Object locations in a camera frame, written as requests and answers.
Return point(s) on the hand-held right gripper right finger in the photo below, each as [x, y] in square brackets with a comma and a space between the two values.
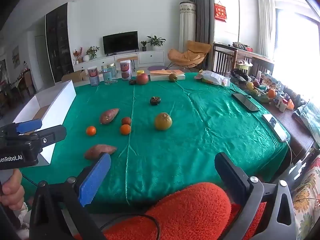
[228, 175]

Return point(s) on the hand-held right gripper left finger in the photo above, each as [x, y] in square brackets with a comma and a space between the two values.
[95, 182]

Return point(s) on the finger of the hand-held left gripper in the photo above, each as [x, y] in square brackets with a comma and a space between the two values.
[51, 135]
[28, 126]

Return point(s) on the slim sweet potato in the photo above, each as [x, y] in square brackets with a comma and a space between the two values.
[97, 152]

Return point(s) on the white cardboard box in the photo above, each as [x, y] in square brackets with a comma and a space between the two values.
[60, 100]

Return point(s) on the bright orange mandarin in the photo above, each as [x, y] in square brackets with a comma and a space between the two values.
[91, 130]
[125, 130]

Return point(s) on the thick speckled sweet potato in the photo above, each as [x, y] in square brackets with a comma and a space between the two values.
[109, 115]

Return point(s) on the dark orange mandarin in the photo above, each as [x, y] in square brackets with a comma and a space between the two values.
[126, 120]

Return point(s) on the yellow-green bumpy citrus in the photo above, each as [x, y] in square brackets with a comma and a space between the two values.
[163, 121]

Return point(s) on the smooth dark purple fruit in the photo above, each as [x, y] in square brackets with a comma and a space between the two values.
[132, 81]

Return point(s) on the dark mangosteen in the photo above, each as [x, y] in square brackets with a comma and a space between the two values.
[155, 100]

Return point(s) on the red apple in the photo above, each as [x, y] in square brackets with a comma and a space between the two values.
[142, 78]

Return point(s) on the olive round fruit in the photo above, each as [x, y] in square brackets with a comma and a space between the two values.
[173, 77]

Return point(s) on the person's left hand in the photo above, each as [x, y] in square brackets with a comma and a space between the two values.
[12, 192]

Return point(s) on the wooden dining chair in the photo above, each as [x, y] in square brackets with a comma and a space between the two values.
[26, 80]

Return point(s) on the orange fuzzy cloth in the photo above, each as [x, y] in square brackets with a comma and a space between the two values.
[195, 212]

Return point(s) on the green tablecloth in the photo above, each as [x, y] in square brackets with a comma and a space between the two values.
[200, 130]

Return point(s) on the white fleece cloth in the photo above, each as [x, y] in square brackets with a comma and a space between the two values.
[22, 215]

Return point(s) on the brown cardboard box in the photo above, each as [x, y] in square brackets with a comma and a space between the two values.
[73, 76]

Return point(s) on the white phone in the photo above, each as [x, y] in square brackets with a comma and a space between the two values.
[273, 127]

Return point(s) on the red label tin can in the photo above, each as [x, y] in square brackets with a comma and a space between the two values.
[94, 76]
[125, 70]

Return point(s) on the black phone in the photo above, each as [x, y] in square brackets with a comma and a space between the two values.
[245, 101]

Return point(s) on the wooden side table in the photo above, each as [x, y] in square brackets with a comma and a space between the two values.
[297, 135]

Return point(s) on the floral printed cloth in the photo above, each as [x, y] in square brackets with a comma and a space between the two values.
[307, 200]

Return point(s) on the clear plastic jar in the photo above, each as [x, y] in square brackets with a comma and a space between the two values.
[109, 73]

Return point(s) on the white round vase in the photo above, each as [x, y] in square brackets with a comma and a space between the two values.
[86, 58]

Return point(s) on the red flower arrangement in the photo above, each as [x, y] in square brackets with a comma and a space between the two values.
[78, 54]

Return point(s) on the dark glass cabinet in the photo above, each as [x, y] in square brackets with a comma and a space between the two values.
[57, 42]

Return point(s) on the bushy potted plant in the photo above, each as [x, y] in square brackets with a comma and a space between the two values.
[92, 52]

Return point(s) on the printed plastic bag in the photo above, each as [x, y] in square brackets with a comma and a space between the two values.
[215, 78]

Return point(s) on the small yellow lid jar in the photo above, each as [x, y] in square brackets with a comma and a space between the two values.
[140, 72]

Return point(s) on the yellow-green pot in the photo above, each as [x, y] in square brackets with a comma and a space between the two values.
[241, 66]

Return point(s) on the wooden stool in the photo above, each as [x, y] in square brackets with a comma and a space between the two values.
[132, 58]

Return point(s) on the dark wooden slatted furniture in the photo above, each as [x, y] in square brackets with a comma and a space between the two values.
[222, 60]

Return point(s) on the black television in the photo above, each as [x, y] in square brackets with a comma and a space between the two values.
[120, 42]

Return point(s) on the flat white box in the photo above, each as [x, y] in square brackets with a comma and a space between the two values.
[160, 76]

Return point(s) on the purple mat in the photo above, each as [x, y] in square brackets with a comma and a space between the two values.
[156, 68]

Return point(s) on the white television cabinet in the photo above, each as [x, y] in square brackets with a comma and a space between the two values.
[150, 57]

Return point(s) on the orange lounge chair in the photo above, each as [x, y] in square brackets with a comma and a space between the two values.
[188, 53]

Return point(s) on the small potted plant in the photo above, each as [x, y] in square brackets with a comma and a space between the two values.
[143, 45]

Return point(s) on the large leafy potted plant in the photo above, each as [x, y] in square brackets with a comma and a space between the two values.
[156, 41]

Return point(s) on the white curtain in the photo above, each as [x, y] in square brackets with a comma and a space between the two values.
[266, 27]

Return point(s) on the covered standing air conditioner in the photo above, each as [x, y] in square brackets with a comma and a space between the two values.
[187, 25]

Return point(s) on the grey curtain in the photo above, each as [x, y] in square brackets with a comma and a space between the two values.
[200, 10]

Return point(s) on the red wall hanging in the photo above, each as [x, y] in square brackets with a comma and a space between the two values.
[220, 11]

